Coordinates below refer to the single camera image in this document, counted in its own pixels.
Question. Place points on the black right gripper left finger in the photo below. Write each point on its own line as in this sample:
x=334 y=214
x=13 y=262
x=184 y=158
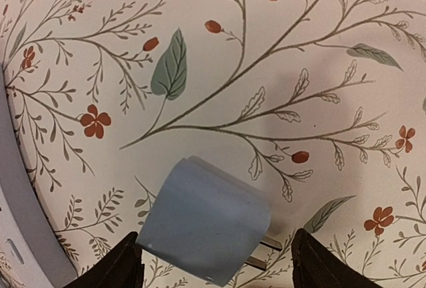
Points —
x=121 y=267

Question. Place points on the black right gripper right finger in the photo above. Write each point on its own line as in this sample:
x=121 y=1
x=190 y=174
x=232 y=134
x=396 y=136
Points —
x=315 y=266

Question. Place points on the light blue charger plug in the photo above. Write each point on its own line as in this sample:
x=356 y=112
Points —
x=207 y=223

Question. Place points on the floral patterned table mat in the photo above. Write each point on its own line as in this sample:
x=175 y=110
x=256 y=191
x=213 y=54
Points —
x=319 y=104

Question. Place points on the aluminium front table rail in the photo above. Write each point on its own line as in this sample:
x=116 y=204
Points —
x=27 y=238

